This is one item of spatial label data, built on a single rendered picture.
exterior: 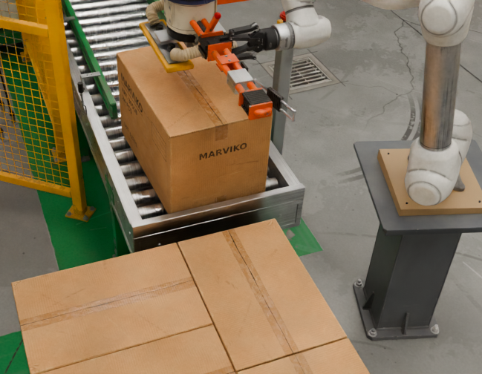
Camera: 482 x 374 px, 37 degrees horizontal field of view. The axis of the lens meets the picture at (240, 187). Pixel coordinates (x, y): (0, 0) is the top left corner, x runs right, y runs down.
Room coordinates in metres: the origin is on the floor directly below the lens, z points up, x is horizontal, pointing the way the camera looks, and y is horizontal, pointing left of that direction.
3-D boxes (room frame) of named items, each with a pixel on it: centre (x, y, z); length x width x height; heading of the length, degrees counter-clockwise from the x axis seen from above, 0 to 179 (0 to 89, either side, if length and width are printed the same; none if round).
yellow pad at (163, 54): (2.29, 0.31, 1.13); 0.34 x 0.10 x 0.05; 25
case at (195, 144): (2.32, 0.22, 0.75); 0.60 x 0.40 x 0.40; 28
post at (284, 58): (2.74, -0.15, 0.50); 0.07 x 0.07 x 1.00; 24
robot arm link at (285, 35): (2.19, -0.10, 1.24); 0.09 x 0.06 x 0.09; 25
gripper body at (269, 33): (2.16, -0.04, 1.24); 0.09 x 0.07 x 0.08; 115
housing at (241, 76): (1.91, 0.02, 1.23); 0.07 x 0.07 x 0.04; 25
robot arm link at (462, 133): (2.04, -0.71, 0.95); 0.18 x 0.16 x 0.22; 157
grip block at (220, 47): (2.10, 0.11, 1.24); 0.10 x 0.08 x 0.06; 115
